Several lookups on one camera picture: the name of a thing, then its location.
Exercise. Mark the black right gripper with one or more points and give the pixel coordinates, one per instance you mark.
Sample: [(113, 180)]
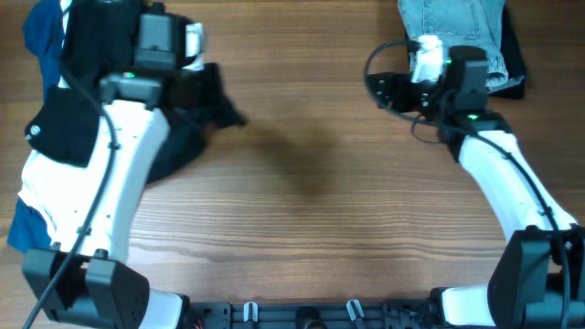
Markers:
[(394, 91)]

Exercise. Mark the black t-shirt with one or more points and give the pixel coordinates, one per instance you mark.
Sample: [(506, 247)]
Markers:
[(100, 41)]

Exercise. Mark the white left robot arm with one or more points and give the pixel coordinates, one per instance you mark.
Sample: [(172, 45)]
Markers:
[(82, 277)]

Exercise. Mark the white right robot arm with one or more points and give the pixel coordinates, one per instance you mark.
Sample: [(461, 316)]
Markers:
[(539, 280)]

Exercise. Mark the black folded garment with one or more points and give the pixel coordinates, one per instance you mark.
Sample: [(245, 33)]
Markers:
[(514, 64)]

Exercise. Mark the light blue jeans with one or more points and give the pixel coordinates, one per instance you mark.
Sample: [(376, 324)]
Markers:
[(457, 23)]

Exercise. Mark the blue t-shirt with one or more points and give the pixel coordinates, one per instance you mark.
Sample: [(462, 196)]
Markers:
[(29, 228)]

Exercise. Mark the white t-shirt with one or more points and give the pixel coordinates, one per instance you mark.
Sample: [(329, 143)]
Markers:
[(63, 136)]

